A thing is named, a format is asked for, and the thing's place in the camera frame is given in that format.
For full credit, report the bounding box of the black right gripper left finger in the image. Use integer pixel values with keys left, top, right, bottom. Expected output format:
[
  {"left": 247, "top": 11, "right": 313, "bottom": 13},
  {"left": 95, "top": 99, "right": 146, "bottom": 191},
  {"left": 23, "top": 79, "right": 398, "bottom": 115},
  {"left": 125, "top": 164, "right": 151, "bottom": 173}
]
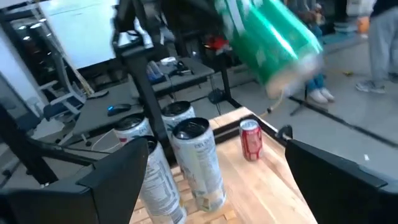
[{"left": 0, "top": 138, "right": 150, "bottom": 224}]

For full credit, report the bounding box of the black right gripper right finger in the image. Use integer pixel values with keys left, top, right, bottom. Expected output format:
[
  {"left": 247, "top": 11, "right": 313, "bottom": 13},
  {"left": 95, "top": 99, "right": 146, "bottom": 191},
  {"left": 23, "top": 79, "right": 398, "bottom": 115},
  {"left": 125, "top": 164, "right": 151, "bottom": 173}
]
[{"left": 284, "top": 139, "right": 398, "bottom": 224}]

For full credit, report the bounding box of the green Sprite can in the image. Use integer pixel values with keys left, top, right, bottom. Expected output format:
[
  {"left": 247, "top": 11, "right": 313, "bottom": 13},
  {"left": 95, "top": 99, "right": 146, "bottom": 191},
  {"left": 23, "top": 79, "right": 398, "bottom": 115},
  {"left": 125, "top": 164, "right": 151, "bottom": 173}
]
[{"left": 213, "top": 0, "right": 325, "bottom": 98}]

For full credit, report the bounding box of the red Coca-Cola can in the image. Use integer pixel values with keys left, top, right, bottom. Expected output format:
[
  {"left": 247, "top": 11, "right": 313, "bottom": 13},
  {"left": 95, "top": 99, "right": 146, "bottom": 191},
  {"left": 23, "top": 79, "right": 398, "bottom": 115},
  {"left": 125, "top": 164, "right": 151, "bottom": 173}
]
[{"left": 238, "top": 119, "right": 264, "bottom": 162}]

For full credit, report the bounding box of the wooden slatted shelf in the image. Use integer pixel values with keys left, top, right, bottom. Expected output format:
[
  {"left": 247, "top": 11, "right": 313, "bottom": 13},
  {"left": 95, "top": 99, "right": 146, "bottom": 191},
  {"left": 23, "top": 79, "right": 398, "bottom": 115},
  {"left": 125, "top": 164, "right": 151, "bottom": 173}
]
[{"left": 129, "top": 164, "right": 242, "bottom": 224}]

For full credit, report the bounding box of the red toolbox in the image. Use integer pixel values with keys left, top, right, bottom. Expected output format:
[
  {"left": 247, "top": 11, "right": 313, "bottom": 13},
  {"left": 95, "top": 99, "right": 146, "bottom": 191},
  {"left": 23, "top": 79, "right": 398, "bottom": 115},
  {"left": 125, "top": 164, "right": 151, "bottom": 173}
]
[{"left": 204, "top": 35, "right": 231, "bottom": 53}]

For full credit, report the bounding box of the black desk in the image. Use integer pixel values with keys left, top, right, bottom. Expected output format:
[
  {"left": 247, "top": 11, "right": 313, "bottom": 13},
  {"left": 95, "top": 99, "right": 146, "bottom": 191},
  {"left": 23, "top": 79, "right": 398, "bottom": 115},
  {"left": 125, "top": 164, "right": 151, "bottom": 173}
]
[{"left": 71, "top": 55, "right": 243, "bottom": 138}]

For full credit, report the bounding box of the black computer mouse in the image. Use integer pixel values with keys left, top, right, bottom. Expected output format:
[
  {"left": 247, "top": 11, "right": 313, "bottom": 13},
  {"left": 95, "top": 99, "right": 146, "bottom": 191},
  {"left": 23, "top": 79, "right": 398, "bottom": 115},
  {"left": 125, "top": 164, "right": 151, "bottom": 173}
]
[{"left": 107, "top": 103, "right": 132, "bottom": 118}]

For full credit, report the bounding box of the grey office chair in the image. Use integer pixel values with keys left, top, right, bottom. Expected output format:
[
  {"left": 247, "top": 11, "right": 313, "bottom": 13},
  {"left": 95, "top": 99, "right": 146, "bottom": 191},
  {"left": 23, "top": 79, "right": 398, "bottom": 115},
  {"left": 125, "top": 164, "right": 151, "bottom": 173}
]
[{"left": 37, "top": 52, "right": 88, "bottom": 125}]

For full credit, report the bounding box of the person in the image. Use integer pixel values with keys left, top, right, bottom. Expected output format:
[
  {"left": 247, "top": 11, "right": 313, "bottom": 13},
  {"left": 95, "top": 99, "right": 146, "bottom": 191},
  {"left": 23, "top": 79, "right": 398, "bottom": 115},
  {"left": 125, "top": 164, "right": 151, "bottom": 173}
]
[
  {"left": 284, "top": 0, "right": 336, "bottom": 105},
  {"left": 355, "top": 0, "right": 398, "bottom": 95}
]

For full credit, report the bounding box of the black smartphone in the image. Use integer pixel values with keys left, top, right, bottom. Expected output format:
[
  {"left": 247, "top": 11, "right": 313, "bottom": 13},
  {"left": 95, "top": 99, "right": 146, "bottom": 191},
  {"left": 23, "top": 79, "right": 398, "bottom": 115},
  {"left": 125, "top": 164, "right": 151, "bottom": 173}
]
[{"left": 88, "top": 90, "right": 110, "bottom": 100}]

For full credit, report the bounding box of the white whiteboard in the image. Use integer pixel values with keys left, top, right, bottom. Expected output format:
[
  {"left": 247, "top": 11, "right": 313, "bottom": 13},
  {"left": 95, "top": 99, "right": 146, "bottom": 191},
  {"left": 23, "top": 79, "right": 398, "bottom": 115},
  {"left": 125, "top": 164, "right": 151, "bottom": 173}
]
[{"left": 39, "top": 0, "right": 123, "bottom": 70}]

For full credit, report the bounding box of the black storage rack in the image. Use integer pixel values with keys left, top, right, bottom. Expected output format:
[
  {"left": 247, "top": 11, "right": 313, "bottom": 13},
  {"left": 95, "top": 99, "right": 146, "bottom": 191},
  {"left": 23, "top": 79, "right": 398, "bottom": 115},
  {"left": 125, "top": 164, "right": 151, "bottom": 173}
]
[{"left": 9, "top": 17, "right": 65, "bottom": 86}]

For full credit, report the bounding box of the black overhead rig frame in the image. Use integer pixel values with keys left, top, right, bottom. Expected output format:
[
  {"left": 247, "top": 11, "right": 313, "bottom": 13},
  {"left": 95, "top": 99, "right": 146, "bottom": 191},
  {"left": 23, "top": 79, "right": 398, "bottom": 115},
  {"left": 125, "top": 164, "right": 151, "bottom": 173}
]
[{"left": 0, "top": 104, "right": 100, "bottom": 187}]

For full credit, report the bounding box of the black clamp handle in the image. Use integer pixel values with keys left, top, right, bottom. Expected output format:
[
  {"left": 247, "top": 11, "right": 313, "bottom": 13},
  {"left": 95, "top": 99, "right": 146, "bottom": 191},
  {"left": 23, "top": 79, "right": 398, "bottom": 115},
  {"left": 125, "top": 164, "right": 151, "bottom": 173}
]
[{"left": 275, "top": 124, "right": 294, "bottom": 141}]

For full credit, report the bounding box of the black aluminium table frame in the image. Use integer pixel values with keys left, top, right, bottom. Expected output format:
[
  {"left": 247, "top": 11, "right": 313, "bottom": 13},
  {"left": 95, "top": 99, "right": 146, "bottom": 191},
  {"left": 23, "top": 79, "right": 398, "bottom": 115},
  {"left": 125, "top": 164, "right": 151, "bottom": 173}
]
[{"left": 214, "top": 113, "right": 293, "bottom": 147}]

